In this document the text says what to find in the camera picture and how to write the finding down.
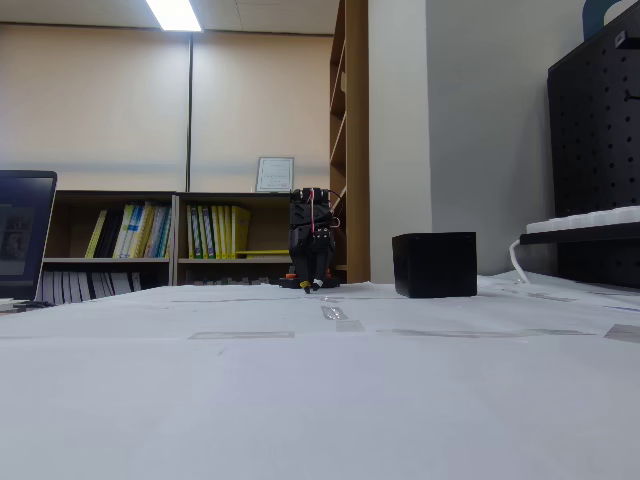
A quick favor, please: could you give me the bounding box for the framed white certificate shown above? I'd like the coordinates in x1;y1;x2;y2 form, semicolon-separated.
256;156;295;194

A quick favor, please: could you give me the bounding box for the white blue binder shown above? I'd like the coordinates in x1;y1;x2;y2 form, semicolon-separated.
147;204;173;259

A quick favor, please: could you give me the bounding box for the yellow green binder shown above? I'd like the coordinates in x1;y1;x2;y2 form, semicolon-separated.
197;205;211;260
186;204;200;260

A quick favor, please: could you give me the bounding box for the thin yellow book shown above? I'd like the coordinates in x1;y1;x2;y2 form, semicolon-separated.
84;209;109;259

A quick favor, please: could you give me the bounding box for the black book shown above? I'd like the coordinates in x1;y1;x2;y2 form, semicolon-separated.
94;209;125;259

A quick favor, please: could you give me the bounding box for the dark laptop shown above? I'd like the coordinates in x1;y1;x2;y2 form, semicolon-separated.
0;169;58;304

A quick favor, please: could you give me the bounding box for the black open box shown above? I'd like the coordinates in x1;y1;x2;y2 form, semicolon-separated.
391;231;478;300

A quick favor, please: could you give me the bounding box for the tall wooden bookshelf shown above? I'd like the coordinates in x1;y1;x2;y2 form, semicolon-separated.
328;0;371;284

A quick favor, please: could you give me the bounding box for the beige roller blind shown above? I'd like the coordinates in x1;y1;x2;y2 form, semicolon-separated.
0;23;190;179
191;30;335;179

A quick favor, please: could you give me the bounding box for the black pegboard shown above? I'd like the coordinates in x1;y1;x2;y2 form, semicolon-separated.
546;4;640;290

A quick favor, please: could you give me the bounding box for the ceiling light panel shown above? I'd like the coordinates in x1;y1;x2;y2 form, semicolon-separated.
144;0;204;33

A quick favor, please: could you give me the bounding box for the white rounded object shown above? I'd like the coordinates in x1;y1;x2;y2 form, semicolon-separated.
603;0;640;26

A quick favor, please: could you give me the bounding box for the dark vertical pole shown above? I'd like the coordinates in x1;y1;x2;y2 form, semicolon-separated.
184;32;195;194

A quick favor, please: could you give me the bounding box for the white paper table cover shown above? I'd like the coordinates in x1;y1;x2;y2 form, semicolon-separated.
0;282;640;480

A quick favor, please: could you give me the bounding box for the white blue book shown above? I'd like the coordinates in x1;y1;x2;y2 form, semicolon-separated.
112;203;137;259

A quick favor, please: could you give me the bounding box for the white power cable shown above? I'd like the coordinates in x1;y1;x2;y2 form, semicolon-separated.
508;238;532;285

